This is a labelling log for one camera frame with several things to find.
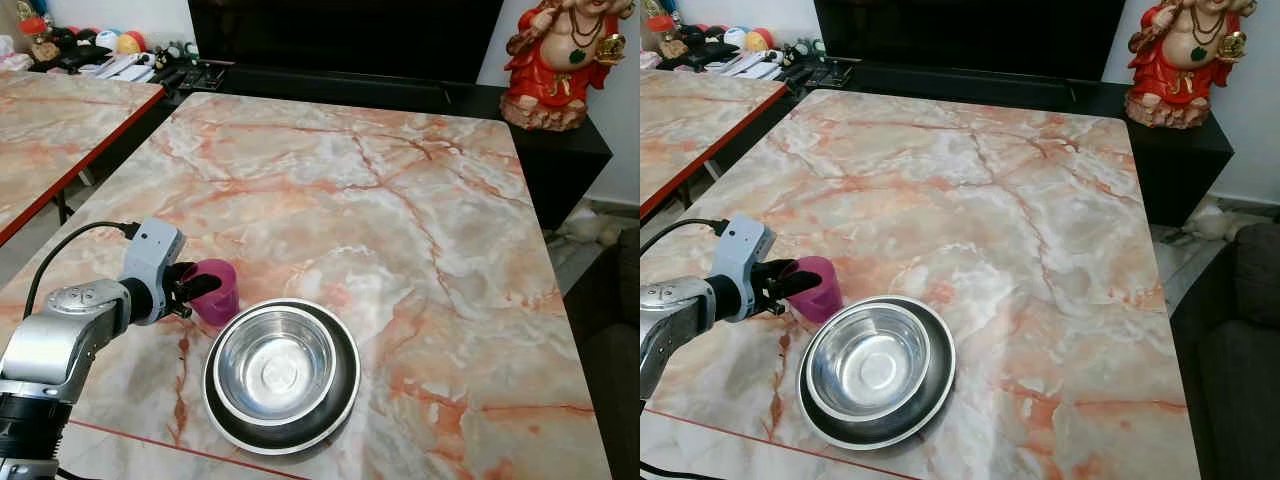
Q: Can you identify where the purple plastic cup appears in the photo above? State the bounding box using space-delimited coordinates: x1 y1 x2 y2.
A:
180 259 239 327
785 256 843 323

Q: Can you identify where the steel bowl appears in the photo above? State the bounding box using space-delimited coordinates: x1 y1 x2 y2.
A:
214 308 336 421
806 303 932 421

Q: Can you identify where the steel plate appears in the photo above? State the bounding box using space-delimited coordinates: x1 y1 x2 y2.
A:
203 298 361 456
797 295 957 450

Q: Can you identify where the marble top folding table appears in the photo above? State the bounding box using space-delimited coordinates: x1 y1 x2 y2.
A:
640 68 789 219
0 92 613 480
640 88 1201 480
0 70 166 246

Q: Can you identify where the dark sofa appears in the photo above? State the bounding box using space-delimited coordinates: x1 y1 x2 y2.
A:
1170 222 1280 480
565 230 641 480

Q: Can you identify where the white cloth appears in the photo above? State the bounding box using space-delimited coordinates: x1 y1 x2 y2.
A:
1185 200 1251 242
560 212 626 247

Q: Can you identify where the red laughing buddha statue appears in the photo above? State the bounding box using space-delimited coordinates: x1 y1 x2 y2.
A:
1126 0 1258 129
500 0 636 132

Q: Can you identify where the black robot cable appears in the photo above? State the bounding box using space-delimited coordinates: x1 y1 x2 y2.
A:
22 221 141 321
640 218 728 256

